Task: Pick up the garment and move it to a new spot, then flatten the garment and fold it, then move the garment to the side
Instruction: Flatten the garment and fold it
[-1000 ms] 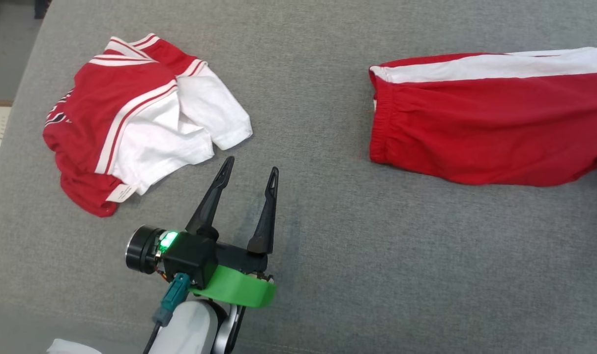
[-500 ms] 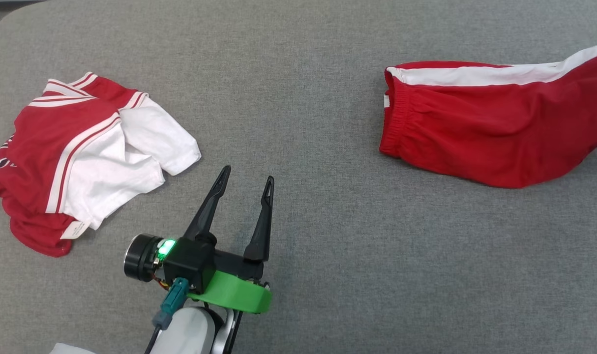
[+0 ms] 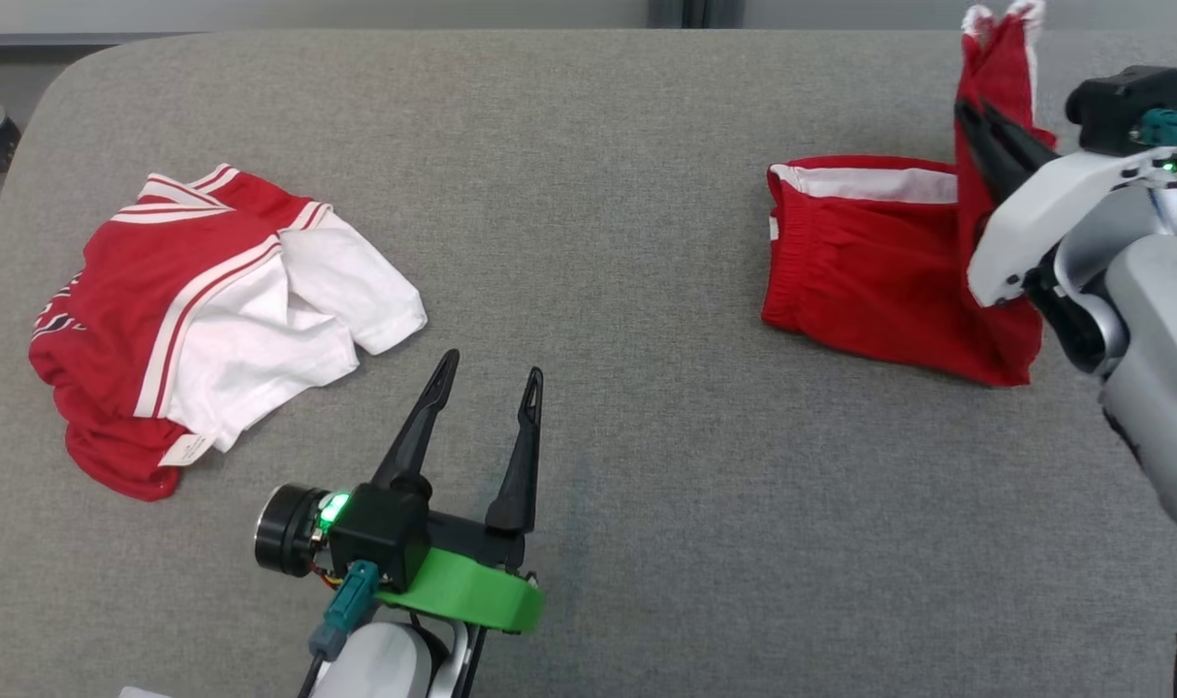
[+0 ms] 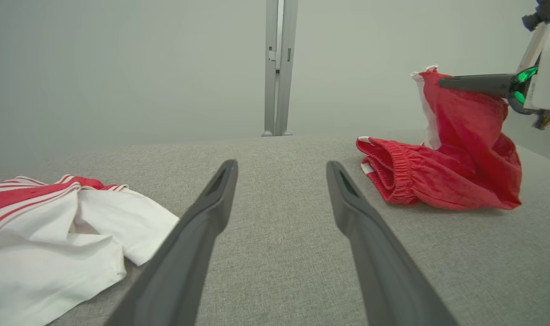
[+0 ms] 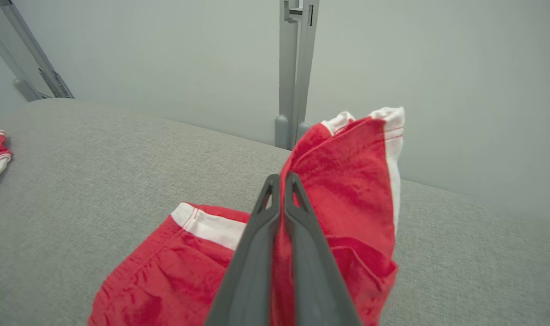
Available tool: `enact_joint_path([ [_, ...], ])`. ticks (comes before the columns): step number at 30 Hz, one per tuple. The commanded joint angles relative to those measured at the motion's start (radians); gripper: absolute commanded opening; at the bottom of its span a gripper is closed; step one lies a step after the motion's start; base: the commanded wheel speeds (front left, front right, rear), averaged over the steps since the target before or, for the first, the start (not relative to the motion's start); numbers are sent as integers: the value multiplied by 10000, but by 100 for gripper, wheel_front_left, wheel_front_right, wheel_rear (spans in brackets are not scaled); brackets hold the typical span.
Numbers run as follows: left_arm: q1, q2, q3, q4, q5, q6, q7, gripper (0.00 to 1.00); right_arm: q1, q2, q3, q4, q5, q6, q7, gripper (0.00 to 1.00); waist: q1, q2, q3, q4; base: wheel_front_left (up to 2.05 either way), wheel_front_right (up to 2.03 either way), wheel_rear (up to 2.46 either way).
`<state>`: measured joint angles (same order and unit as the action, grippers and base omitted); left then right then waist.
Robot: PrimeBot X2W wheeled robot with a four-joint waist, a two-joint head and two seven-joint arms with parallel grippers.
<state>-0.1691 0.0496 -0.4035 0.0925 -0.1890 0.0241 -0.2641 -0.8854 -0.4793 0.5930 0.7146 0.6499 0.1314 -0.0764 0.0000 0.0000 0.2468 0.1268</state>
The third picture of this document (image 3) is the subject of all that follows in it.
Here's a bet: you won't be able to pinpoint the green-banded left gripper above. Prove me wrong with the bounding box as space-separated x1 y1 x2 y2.
254 349 547 637

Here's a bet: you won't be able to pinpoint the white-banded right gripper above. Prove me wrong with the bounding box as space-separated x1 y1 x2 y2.
955 99 1177 309

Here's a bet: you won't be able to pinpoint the red shorts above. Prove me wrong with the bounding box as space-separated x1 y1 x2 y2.
761 0 1060 389

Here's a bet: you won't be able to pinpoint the red and white basketball jersey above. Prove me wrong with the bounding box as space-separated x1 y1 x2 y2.
28 163 429 502

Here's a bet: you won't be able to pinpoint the teal-plug right camera cable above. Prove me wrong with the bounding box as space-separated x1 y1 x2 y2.
1136 109 1177 151

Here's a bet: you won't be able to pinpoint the teal-plug camera cable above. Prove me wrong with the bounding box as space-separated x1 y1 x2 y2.
1136 109 1177 151
298 560 381 698

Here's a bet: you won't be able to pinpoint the teal-plug left camera cable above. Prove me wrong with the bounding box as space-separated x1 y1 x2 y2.
298 560 381 698

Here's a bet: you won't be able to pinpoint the grey metal partition post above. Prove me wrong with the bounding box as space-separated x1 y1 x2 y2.
647 0 745 28

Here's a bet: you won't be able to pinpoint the grey partition base rail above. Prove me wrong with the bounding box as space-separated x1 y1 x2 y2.
0 32 202 49

